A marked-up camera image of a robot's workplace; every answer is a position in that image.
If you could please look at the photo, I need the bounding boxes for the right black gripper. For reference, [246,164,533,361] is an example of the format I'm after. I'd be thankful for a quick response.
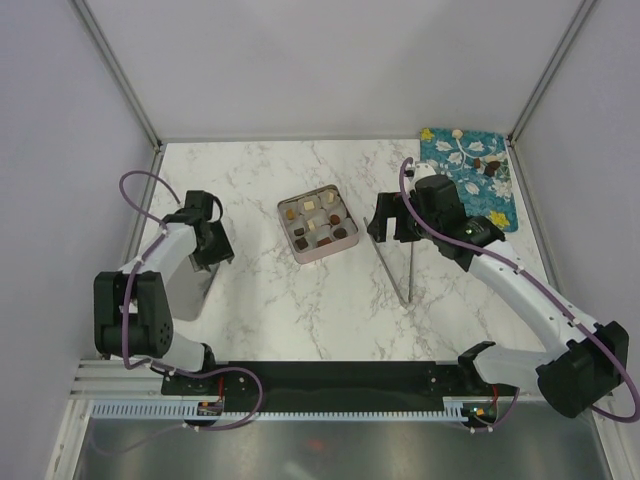
[366,192,440,243]

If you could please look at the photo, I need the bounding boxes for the metal tongs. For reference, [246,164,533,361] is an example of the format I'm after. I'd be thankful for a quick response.
[367,234,415,311]

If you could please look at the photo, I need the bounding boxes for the tin lid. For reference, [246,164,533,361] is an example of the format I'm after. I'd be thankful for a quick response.
[166,257,219,321]

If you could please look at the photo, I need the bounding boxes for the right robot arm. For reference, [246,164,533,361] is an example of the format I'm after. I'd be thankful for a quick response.
[367,174,639,418]

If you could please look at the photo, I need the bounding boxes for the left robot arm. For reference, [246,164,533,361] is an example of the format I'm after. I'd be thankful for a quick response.
[93,190,234,394]

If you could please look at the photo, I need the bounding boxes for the pink chocolate tin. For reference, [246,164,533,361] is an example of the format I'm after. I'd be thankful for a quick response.
[277,184,360,265]

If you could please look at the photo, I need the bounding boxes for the blue floral tray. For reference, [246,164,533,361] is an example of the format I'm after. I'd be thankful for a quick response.
[420,128,519,233]

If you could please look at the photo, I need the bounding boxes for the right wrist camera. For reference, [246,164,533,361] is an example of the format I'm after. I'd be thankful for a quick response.
[406,162,437,182]

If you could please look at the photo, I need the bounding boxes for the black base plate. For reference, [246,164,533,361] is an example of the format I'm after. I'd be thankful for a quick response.
[161,360,515,412]

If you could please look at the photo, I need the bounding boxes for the white cable duct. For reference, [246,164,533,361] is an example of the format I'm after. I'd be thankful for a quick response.
[90,400,468,422]

